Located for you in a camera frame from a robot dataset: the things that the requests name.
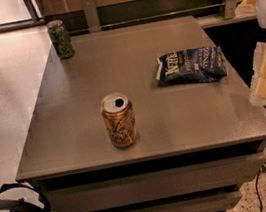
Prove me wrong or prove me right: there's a black power cable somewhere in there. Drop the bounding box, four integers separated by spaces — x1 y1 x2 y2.
251 171 266 212

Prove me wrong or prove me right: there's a green can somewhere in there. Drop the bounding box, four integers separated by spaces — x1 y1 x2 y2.
46 19 74 59

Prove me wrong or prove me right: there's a blue chip bag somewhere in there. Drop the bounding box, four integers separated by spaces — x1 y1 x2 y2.
156 46 227 86

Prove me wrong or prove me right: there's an orange soda can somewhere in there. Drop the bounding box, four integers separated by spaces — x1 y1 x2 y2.
100 92 137 149

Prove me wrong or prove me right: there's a left metal rail bracket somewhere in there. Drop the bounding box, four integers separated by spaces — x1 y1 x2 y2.
81 0 102 33

